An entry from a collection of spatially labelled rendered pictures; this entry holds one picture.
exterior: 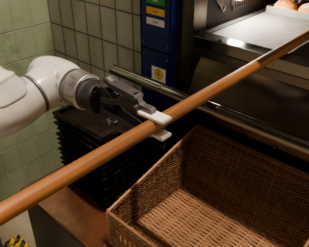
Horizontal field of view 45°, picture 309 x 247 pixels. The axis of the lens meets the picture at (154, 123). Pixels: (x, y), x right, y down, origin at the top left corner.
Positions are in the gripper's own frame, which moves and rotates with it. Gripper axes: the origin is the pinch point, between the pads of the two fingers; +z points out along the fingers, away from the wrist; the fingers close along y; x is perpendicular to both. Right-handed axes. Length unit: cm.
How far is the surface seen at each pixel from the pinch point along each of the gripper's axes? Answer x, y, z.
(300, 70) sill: -55, 4, 8
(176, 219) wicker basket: -30, 61, -16
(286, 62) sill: -55, 2, 3
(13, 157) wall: -22, 81, -122
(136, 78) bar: -18.1, 3.0, -23.0
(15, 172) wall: -21, 91, -122
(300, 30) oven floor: -86, 2, -6
